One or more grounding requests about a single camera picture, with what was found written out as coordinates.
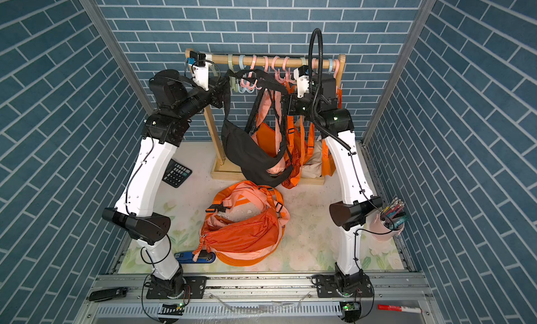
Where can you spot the wooden hanging rack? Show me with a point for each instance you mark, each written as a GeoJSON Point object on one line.
{"type": "Point", "coordinates": [223, 168]}

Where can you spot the red white marker pen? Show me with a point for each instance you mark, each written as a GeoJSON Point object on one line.
{"type": "Point", "coordinates": [386, 307]}

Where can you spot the black desk calculator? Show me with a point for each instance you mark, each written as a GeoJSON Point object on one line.
{"type": "Point", "coordinates": [175, 174]}

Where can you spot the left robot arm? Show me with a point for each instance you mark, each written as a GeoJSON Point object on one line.
{"type": "Point", "coordinates": [178, 99]}

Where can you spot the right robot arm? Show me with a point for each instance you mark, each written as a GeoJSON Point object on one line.
{"type": "Point", "coordinates": [316, 100]}

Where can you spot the dark red-orange bag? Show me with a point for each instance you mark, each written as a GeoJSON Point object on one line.
{"type": "Point", "coordinates": [243, 236]}

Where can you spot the blue black stapler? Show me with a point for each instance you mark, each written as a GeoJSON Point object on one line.
{"type": "Point", "coordinates": [187, 257]}

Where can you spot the orange bag behind black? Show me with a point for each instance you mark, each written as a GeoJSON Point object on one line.
{"type": "Point", "coordinates": [298, 150]}

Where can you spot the pink pen cup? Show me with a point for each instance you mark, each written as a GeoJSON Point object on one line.
{"type": "Point", "coordinates": [390, 221]}

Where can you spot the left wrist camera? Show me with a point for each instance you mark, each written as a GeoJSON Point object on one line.
{"type": "Point", "coordinates": [199, 69]}

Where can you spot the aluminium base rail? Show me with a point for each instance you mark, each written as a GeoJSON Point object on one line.
{"type": "Point", "coordinates": [259, 297]}

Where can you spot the far right orange bag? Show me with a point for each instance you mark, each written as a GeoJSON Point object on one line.
{"type": "Point", "coordinates": [328, 165]}

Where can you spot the black sling bag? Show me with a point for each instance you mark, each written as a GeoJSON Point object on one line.
{"type": "Point", "coordinates": [237, 143]}

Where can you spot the large pink sling bag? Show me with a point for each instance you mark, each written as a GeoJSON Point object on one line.
{"type": "Point", "coordinates": [268, 210]}

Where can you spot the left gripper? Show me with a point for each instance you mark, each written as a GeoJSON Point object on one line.
{"type": "Point", "coordinates": [215, 93]}

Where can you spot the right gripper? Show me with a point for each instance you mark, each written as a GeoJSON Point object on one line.
{"type": "Point", "coordinates": [292, 105]}

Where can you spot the black remote on rail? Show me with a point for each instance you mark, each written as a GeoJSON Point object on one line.
{"type": "Point", "coordinates": [107, 294]}

